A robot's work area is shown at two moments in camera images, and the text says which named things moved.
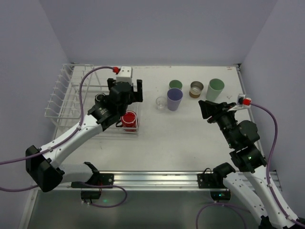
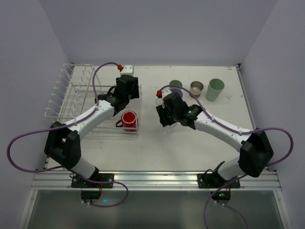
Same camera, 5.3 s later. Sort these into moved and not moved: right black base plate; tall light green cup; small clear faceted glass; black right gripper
Moved: black right gripper
Not moved: right black base plate; small clear faceted glass; tall light green cup
